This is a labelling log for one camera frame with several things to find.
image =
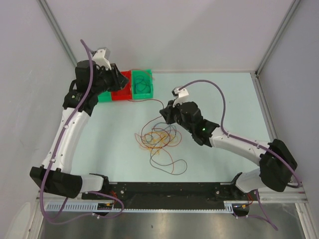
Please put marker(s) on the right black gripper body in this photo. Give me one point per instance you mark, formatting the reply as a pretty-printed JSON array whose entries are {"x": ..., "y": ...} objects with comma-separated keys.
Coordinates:
[{"x": 178, "y": 115}]

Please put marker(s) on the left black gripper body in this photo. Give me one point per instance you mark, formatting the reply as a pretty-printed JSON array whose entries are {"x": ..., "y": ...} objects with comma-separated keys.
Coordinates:
[{"x": 107, "y": 79}]

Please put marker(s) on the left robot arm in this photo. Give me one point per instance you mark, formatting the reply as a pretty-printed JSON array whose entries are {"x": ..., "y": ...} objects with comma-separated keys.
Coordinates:
[{"x": 54, "y": 175}]

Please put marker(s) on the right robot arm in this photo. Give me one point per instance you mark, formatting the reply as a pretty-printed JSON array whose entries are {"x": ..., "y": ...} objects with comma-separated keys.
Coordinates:
[{"x": 275, "y": 162}]

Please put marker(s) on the red bin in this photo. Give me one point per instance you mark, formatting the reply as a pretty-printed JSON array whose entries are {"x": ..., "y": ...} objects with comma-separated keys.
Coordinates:
[{"x": 126, "y": 92}]

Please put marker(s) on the left green bin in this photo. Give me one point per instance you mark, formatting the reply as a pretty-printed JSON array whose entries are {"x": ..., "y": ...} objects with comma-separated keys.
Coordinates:
[{"x": 105, "y": 97}]

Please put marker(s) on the green bin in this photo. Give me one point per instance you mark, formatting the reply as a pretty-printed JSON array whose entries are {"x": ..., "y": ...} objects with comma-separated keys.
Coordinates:
[
  {"x": 142, "y": 84},
  {"x": 105, "y": 97}
]

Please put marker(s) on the right green bin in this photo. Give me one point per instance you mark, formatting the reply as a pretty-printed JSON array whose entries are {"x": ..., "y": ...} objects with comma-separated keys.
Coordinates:
[{"x": 142, "y": 84}]

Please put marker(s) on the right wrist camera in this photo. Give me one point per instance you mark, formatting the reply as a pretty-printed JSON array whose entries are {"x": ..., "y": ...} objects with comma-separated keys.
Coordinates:
[{"x": 180, "y": 95}]

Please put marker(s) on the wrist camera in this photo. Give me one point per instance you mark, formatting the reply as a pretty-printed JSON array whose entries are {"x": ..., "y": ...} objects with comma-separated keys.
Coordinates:
[
  {"x": 101, "y": 56},
  {"x": 180, "y": 95}
]

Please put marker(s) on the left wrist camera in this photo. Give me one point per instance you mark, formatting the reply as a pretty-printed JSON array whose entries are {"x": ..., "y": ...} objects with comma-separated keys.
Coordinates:
[{"x": 101, "y": 56}]

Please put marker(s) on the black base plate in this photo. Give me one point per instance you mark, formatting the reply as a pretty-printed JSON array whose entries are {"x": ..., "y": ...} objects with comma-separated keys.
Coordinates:
[{"x": 209, "y": 190}]

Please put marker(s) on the grey cable duct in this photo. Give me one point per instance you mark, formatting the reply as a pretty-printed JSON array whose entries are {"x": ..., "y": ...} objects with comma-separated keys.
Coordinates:
[{"x": 94, "y": 207}]

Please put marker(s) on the aluminium frame rail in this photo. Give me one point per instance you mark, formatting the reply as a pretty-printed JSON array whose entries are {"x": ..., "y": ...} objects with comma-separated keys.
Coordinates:
[{"x": 266, "y": 194}]

